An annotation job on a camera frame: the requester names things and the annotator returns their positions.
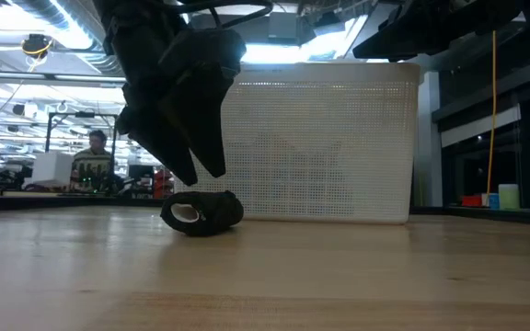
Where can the small blue container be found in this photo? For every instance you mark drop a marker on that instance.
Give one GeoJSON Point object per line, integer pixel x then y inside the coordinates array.
{"type": "Point", "coordinates": [493, 201]}

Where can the grey ceiling box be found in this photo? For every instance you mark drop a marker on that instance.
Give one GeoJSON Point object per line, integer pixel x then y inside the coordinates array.
{"type": "Point", "coordinates": [283, 25]}

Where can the small red box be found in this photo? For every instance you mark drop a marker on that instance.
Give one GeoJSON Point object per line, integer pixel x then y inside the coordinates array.
{"type": "Point", "coordinates": [471, 201]}

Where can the white perforated plastic basket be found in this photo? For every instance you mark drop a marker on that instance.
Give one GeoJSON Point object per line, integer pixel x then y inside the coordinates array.
{"type": "Point", "coordinates": [315, 138]}

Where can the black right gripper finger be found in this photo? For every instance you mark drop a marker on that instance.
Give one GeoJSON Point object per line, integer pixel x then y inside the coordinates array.
{"type": "Point", "coordinates": [394, 43]}

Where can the person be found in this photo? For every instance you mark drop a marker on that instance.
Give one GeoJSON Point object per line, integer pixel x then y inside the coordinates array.
{"type": "Point", "coordinates": [91, 161]}

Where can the white box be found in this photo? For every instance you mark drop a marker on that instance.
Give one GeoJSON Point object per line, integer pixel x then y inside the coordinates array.
{"type": "Point", "coordinates": [52, 167]}

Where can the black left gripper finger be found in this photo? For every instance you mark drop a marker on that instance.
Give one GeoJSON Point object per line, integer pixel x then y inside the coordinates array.
{"type": "Point", "coordinates": [205, 119]}
{"type": "Point", "coordinates": [159, 138]}

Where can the pale green cup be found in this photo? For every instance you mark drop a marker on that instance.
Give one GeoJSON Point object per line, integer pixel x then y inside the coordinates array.
{"type": "Point", "coordinates": [509, 197]}

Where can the red shelf rack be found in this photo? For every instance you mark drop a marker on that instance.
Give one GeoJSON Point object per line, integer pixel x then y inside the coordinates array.
{"type": "Point", "coordinates": [163, 181]}

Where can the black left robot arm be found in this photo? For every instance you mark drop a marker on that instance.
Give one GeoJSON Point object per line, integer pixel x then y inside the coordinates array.
{"type": "Point", "coordinates": [136, 11]}

